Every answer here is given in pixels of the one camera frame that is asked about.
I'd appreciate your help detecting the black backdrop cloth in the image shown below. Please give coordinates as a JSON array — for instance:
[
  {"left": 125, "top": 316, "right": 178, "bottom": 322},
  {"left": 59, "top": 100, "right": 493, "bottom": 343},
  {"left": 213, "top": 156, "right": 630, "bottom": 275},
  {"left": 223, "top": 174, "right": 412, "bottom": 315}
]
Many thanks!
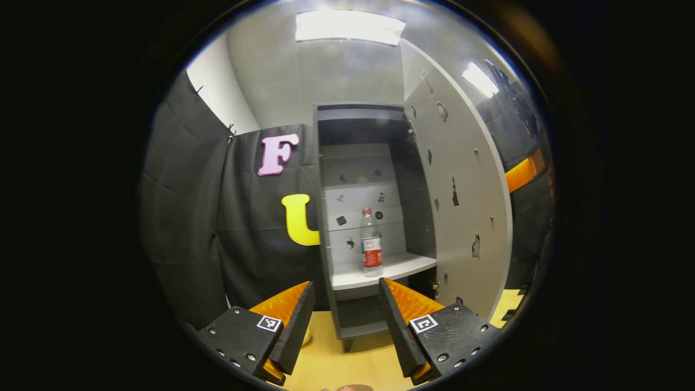
[{"left": 138, "top": 60, "right": 555, "bottom": 329}]

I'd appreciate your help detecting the light grey cabinet shelf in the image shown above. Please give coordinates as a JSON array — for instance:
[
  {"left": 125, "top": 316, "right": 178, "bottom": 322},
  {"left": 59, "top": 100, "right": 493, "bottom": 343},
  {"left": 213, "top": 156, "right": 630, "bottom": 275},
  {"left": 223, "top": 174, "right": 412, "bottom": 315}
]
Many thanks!
[{"left": 331, "top": 252, "right": 437, "bottom": 291}]

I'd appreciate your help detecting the clear plastic bottle red label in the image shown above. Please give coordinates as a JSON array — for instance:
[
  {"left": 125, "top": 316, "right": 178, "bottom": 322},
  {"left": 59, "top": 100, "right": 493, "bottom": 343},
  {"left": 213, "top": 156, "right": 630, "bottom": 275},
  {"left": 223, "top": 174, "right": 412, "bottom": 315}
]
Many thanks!
[{"left": 361, "top": 208, "right": 384, "bottom": 277}]

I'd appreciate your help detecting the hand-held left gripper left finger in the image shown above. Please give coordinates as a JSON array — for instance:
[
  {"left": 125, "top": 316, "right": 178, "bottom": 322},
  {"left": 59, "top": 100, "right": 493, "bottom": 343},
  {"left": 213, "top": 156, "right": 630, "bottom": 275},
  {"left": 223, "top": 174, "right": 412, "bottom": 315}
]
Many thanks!
[{"left": 197, "top": 281, "right": 317, "bottom": 386}]

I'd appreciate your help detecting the narrow ceiling light panel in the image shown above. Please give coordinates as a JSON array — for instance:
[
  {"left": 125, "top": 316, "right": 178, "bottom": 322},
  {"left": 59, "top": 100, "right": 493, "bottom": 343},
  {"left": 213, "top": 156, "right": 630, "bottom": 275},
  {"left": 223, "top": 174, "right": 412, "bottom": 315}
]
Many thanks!
[{"left": 462, "top": 61, "right": 500, "bottom": 99}]

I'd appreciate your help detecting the large ceiling light panel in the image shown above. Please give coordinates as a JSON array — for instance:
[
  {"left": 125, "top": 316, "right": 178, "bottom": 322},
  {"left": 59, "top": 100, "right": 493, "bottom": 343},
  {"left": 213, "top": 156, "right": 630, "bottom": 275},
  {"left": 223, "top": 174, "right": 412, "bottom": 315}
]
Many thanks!
[{"left": 295, "top": 10, "right": 407, "bottom": 47}]

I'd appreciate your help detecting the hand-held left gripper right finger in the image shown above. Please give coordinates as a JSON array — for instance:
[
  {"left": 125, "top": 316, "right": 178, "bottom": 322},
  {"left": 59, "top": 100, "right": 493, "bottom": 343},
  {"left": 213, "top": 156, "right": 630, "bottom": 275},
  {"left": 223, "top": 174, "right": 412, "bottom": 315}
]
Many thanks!
[{"left": 378, "top": 277, "right": 496, "bottom": 386}]

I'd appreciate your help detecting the grey cabinet door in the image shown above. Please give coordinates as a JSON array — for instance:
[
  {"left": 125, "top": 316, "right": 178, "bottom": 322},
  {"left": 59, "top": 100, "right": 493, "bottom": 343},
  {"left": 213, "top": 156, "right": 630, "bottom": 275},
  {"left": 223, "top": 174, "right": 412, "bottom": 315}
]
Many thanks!
[{"left": 401, "top": 39, "right": 514, "bottom": 322}]

